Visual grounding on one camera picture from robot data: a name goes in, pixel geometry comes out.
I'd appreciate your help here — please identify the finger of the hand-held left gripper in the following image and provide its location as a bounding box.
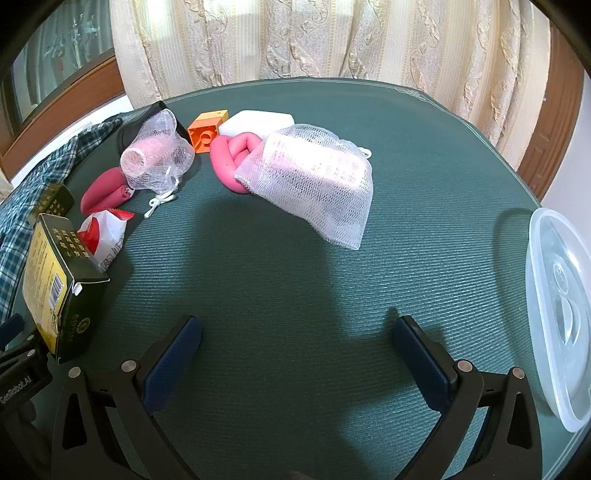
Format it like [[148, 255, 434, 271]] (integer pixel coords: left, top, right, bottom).
[[0, 314, 26, 344]]

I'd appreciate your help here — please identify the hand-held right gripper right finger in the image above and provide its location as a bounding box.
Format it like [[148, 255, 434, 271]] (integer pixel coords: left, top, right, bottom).
[[391, 316, 544, 480]]

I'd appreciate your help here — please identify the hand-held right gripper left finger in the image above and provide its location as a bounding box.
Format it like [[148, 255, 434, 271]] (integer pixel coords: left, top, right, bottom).
[[50, 315, 204, 480]]

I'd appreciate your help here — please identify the green and yellow carton box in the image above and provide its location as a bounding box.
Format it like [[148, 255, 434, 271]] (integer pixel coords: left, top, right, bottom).
[[30, 184, 75, 220], [22, 213, 110, 365]]

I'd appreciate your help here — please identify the red and white snack packet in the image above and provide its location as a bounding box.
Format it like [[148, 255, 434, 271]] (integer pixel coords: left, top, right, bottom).
[[76, 209, 134, 273]]

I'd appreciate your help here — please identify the clear plastic container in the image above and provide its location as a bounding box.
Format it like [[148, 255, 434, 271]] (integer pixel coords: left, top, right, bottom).
[[525, 208, 591, 433]]

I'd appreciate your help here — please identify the dark pink foam piece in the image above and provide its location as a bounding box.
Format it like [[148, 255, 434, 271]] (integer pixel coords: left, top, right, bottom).
[[81, 167, 134, 215]]

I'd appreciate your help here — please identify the small mesh bag pink roller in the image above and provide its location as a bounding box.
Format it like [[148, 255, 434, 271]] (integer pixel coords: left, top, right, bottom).
[[120, 110, 195, 220]]

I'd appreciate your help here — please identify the pink twisted foam roller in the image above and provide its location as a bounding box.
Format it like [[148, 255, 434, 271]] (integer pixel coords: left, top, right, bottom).
[[210, 131, 264, 196]]

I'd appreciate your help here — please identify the black cylindrical object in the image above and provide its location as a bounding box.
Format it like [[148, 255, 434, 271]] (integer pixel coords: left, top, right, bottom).
[[115, 100, 174, 153]]

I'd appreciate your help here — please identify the orange toy block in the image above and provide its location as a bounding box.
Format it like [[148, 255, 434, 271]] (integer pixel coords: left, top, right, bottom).
[[187, 109, 230, 154]]

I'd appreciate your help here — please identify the white rectangular box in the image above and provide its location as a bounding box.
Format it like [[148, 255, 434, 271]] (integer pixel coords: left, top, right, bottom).
[[218, 110, 295, 139]]

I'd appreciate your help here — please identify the green table mat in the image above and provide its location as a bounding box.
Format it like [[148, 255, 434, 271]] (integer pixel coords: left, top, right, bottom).
[[9, 78, 543, 480]]

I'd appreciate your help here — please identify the blue plaid cloth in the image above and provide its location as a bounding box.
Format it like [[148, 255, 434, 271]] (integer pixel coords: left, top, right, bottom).
[[0, 117, 123, 324]]

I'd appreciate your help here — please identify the wooden framed window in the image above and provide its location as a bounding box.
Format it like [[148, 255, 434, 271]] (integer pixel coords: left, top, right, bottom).
[[0, 0, 127, 171]]

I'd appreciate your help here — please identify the wooden door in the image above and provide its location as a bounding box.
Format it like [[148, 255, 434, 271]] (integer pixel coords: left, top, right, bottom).
[[517, 28, 587, 199]]

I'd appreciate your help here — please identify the cream patterned curtain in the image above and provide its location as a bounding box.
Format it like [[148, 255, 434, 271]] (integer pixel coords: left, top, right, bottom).
[[108, 0, 552, 174]]

